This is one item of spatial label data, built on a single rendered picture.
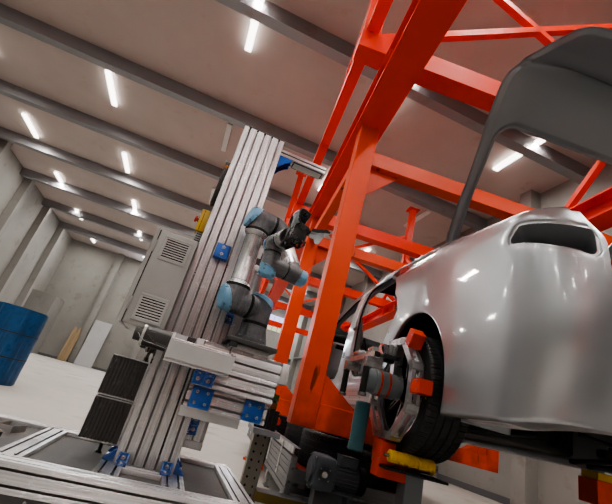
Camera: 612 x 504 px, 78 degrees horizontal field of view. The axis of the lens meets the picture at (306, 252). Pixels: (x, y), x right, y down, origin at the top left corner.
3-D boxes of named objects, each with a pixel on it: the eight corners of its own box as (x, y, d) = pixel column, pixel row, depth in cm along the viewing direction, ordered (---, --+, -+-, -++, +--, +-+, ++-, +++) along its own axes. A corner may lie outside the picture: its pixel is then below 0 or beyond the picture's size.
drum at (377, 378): (402, 402, 207) (406, 375, 212) (366, 391, 205) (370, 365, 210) (391, 401, 220) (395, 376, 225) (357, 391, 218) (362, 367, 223)
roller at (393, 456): (440, 475, 191) (441, 462, 193) (385, 461, 187) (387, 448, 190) (434, 473, 196) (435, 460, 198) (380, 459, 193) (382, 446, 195)
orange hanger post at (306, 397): (314, 429, 239) (380, 128, 332) (290, 423, 237) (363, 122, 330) (308, 427, 256) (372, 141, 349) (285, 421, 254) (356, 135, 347)
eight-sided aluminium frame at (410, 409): (414, 447, 181) (428, 335, 201) (401, 444, 180) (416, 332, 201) (372, 435, 231) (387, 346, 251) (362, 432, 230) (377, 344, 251)
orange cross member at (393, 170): (636, 284, 337) (632, 243, 353) (365, 192, 310) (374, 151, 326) (623, 288, 348) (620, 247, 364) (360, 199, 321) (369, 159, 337)
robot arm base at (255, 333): (236, 337, 166) (242, 316, 170) (230, 340, 180) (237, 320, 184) (268, 347, 170) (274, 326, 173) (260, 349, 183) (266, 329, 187)
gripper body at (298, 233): (306, 246, 144) (289, 252, 154) (313, 228, 148) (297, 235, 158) (290, 235, 141) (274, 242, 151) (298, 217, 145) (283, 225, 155)
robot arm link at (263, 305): (272, 326, 176) (280, 299, 181) (246, 317, 170) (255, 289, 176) (260, 327, 186) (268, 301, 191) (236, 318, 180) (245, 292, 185)
